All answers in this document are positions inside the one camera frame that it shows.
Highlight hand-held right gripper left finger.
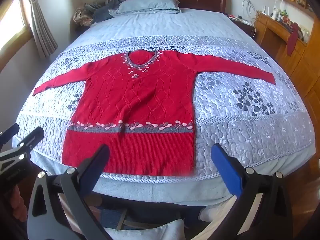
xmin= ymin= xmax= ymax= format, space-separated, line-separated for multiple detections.
xmin=26 ymin=144 xmax=113 ymax=240

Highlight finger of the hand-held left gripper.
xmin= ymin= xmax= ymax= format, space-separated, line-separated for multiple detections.
xmin=11 ymin=127 xmax=44 ymax=155
xmin=0 ymin=123 xmax=20 ymax=145

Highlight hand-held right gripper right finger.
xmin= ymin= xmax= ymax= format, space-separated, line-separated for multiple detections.
xmin=210 ymin=144 xmax=293 ymax=240

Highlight red knit sweater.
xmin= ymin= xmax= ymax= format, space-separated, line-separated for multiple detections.
xmin=32 ymin=49 xmax=277 ymax=177

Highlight person's left hand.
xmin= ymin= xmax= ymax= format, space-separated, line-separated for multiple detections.
xmin=9 ymin=185 xmax=28 ymax=220

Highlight quilted leaf-print bedspread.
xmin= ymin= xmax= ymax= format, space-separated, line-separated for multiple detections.
xmin=11 ymin=7 xmax=315 ymax=188

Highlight blue cloth stool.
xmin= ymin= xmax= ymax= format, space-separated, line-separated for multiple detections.
xmin=99 ymin=204 xmax=128 ymax=231

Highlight light blue bed sheet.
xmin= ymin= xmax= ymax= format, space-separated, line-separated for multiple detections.
xmin=14 ymin=135 xmax=316 ymax=205

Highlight white cushion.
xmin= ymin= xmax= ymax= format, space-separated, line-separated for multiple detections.
xmin=104 ymin=219 xmax=186 ymax=240

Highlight window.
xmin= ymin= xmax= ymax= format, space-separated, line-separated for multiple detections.
xmin=0 ymin=0 xmax=33 ymax=64

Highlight beige curtain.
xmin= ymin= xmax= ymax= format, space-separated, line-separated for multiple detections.
xmin=26 ymin=0 xmax=59 ymax=59

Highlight brown floral cloth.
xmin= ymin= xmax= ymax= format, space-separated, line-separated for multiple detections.
xmin=72 ymin=4 xmax=97 ymax=27

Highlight wooden desk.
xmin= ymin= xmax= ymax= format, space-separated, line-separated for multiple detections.
xmin=254 ymin=11 xmax=320 ymax=103

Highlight wooden nightstand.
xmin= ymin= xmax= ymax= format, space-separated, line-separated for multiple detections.
xmin=226 ymin=12 xmax=257 ymax=39

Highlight hanging red cloth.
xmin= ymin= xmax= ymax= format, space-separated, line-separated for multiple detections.
xmin=286 ymin=22 xmax=301 ymax=55

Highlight folded light blue blanket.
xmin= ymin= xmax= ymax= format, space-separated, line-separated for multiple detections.
xmin=109 ymin=6 xmax=182 ymax=16

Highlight light blue pillow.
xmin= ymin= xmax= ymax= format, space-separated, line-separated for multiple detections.
xmin=117 ymin=0 xmax=180 ymax=13

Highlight hanging cables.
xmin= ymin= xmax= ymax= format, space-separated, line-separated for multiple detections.
xmin=241 ymin=0 xmax=261 ymax=22

